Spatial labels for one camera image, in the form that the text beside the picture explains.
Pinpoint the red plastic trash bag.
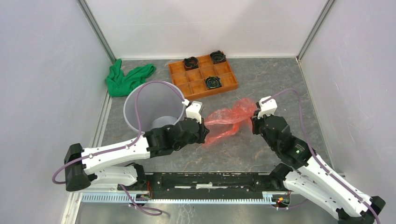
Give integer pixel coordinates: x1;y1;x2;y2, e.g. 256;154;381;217
203;98;257;147

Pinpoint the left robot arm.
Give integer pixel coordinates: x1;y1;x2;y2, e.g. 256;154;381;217
64;118;210;192

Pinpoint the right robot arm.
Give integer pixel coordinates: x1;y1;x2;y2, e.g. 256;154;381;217
250;115;386;224

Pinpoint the grey trash bin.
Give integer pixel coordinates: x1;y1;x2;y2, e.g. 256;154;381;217
123;81;185;133

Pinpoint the orange compartment tray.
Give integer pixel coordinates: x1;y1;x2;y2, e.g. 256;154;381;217
168;54;239;101

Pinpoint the rolled black belt left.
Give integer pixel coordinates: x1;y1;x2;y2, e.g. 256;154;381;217
183;56;199;71

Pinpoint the rolled black belt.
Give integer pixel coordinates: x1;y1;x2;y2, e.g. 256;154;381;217
183;56;199;71
209;50;226;64

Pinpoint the rolled black belt right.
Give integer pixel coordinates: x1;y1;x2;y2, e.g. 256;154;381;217
209;50;226;64

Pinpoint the green cloth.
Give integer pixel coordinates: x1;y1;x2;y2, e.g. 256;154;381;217
105;59;156;97

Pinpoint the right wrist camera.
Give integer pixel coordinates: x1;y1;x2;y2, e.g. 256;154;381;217
257;96;277;119

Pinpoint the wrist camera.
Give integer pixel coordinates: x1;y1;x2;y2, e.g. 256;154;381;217
257;96;277;119
182;99;203;124

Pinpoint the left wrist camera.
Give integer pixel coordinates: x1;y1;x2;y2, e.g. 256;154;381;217
182;99;203;124

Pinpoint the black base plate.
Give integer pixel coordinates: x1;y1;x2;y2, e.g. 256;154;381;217
126;172;287;200

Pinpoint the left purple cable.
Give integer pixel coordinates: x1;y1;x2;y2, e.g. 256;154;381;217
51;80;189;185

